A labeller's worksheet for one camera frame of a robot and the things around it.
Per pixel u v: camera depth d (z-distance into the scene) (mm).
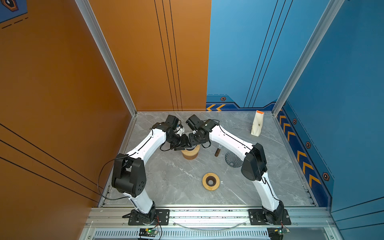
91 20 730
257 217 725
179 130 756
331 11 710
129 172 464
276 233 706
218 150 899
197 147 862
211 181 848
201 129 640
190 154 871
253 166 526
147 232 708
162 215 740
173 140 726
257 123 1035
